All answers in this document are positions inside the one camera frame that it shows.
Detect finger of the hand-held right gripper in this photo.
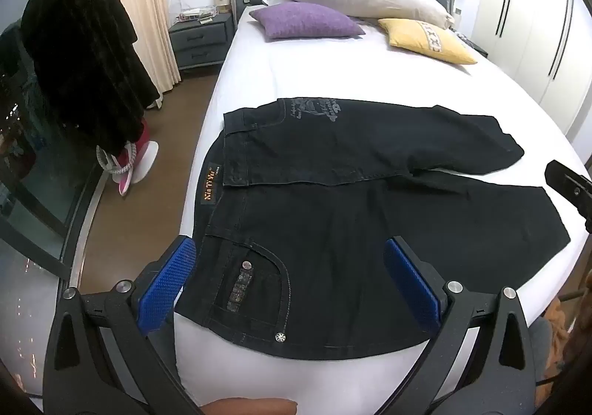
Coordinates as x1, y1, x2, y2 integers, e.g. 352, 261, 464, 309
544, 160, 592, 233

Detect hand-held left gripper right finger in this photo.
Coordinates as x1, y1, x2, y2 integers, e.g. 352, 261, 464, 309
383, 235, 539, 415

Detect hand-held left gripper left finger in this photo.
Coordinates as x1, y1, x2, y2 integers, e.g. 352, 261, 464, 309
44, 234, 204, 415

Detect black denim pants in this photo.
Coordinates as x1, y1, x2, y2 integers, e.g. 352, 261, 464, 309
178, 97, 572, 360

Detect person's left hand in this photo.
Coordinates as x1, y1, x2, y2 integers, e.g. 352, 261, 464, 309
199, 398, 297, 415

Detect orange cloth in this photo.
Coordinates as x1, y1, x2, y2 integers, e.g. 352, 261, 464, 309
543, 271, 592, 379

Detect white wardrobe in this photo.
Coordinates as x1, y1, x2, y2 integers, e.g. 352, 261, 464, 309
472, 0, 592, 143

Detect dark remote control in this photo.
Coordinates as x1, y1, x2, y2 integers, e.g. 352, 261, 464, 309
455, 29, 488, 57

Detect yellow cushion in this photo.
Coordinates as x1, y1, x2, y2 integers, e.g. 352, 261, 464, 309
377, 18, 478, 65

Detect bed with white sheet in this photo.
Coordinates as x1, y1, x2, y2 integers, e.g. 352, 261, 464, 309
176, 3, 592, 415

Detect grey nightstand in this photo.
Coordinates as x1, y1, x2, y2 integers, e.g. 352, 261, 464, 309
167, 11, 236, 71

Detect hanging black garment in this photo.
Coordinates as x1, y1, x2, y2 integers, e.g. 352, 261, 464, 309
21, 0, 162, 154

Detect clear plastic box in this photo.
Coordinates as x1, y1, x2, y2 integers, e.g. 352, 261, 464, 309
169, 0, 218, 24

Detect cream curtain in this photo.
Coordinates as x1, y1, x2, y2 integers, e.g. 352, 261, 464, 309
102, 0, 182, 94

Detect purple cushion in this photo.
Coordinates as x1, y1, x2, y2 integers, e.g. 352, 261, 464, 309
249, 2, 366, 40

